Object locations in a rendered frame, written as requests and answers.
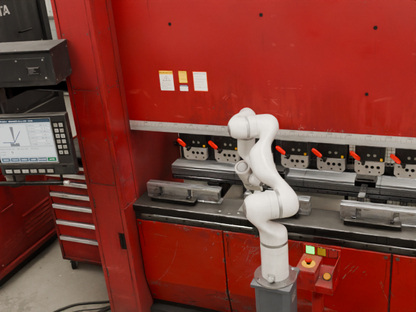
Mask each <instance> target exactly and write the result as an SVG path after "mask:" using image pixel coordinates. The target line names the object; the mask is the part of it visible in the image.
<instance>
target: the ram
mask: <svg viewBox="0 0 416 312"><path fill-rule="evenodd" d="M111 5H112V10H113V17H114V22H115V30H116V37H117V42H118V49H119V58H120V62H121V70H122V75H123V82H124V90H125V95H126V103H127V107H128V115H129V120H133V121H153V122H163V123H183V124H203V125H213V126H228V122H229V121H230V119H231V118H232V117H233V116H235V115H236V114H238V113H239V112H240V111H241V110H242V109H244V108H250V109H252V110H253V111H254V112H255V114H256V115H264V114H269V115H272V116H274V117H275V118H276V119H277V121H278V124H279V129H283V130H294V131H313V132H333V133H344V134H363V135H374V136H394V137H413V138H416V0H111ZM159 71H172V73H173V83H174V90H161V85H160V76H159ZM178 71H186V75H187V81H188V83H180V81H179V75H178ZM193 71H195V72H207V85H208V92H205V91H194V82H193ZM180 85H187V86H188V91H181V90H180ZM130 128H131V129H133V130H143V131H161V132H178V133H188V134H205V135H215V136H230V135H229V133H228V131H210V130H200V129H181V128H163V127H153V126H135V125H130ZM275 139H277V140H287V141H305V142H322V143H331V144H349V145H367V146H377V147H394V148H403V149H416V144H409V143H398V142H380V141H361V140H351V139H333V138H323V137H305V136H286V135H276V137H275Z"/></svg>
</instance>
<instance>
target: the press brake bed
mask: <svg viewBox="0 0 416 312"><path fill-rule="evenodd" d="M135 214H136V220H137V227H138V232H139V239H140V244H141V251H142V258H143V263H144V270H145V277H146V279H147V282H148V285H149V288H150V291H151V293H152V296H153V298H154V303H153V305H152V306H151V307H150V311H151V312H256V296H255V288H252V287H251V285H250V283H251V282H252V280H253V278H254V272H255V270H256V269H257V268H258V267H259V266H260V265H261V245H260V237H258V229H257V227H255V226H250V225H241V224H236V223H226V222H218V221H213V220H204V219H194V218H189V217H180V216H175V215H166V214H157V213H151V212H143V211H138V210H135ZM287 234H288V264H289V265H290V266H292V267H297V265H298V263H299V262H300V259H301V257H302V256H303V254H304V247H303V244H308V245H315V246H321V247H325V248H331V249H338V250H340V279H339V282H338V284H337V287H336V289H335V291H334V294H333V295H326V294H324V312H416V248H414V247H410V246H400V245H391V244H386V243H377V242H372V241H363V240H354V239H348V238H339V237H334V236H325V235H316V234H311V233H302V232H293V231H287ZM297 312H312V291H309V290H304V289H300V288H297Z"/></svg>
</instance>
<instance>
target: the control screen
mask: <svg viewBox="0 0 416 312"><path fill-rule="evenodd" d="M10 150H14V151H15V154H10V152H9V151H10ZM0 158H1V163H20V162H58V158H57V155H56V149H55V146H54V140H53V135H52V132H51V126H50V121H49V119H18V120H0Z"/></svg>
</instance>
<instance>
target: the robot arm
mask: <svg viewBox="0 0 416 312"><path fill-rule="evenodd" d="M227 128H228V133H229V135H230V136H231V137H232V138H235V139H237V144H238V154H239V156H240V157H241V158H242V159H243V160H240V161H239V162H238V163H237V164H236V165H235V171H236V173H237V175H238V176H239V177H240V179H241V180H242V182H243V187H245V188H246V189H248V190H249V191H251V193H252V194H250V195H249V196H247V197H246V198H245V200H244V203H243V211H244V213H245V216H246V217H247V219H248V220H249V221H250V222H251V223H252V224H253V225H254V226H256V227H257V229H258V230H259V235H260V245H261V266H259V267H258V268H257V269H256V270H255V272H254V279H255V281H256V282H257V283H258V284H259V285H261V286H262V287H265V288H269V289H282V288H286V287H289V286H291V285H292V284H293V283H294V282H295V281H296V279H297V272H296V270H295V269H294V268H293V267H292V266H290V265H289V264H288V234H287V229H286V227H285V226H284V225H282V224H280V223H277V222H273V221H270V220H273V219H281V218H285V217H291V216H293V215H295V214H296V213H297V211H298V209H299V205H300V204H299V200H298V197H297V195H296V194H295V192H294V190H293V189H292V188H291V187H290V186H289V185H288V184H287V183H286V182H285V181H284V180H283V179H282V177H281V176H280V175H279V173H278V172H277V170H276V167H275V164H274V159H273V156H272V152H271V144H272V142H273V140H274V139H275V137H276V135H277V133H278V131H279V124H278V121H277V119H276V118H275V117H274V116H272V115H269V114H264V115H256V114H255V112H254V111H253V110H252V109H250V108H244V109H242V110H241V111H240V112H239V113H238V114H236V115H235V116H233V117H232V118H231V119H230V121H229V122H228V126H227ZM255 137H259V138H260V140H258V142H257V143H256V144H255ZM264 184H266V185H268V186H270V187H271V188H272V189H273V191H266V192H265V190H268V187H266V186H264ZM254 191H260V193H254Z"/></svg>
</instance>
